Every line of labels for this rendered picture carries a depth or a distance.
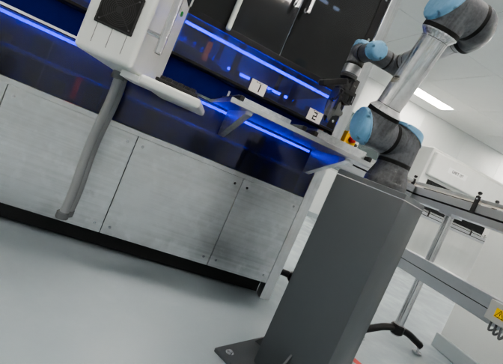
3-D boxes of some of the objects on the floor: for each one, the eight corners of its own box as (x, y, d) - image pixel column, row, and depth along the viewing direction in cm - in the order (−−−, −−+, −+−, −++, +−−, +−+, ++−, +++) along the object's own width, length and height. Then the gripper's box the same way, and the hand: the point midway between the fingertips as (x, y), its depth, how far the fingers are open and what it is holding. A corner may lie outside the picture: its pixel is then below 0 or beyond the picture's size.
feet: (351, 332, 207) (361, 310, 207) (415, 350, 224) (424, 329, 223) (359, 341, 200) (370, 317, 199) (424, 358, 216) (434, 337, 215)
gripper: (364, 80, 153) (343, 126, 154) (351, 82, 163) (331, 126, 164) (349, 71, 150) (327, 118, 151) (336, 73, 160) (316, 117, 161)
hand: (325, 117), depth 157 cm, fingers closed
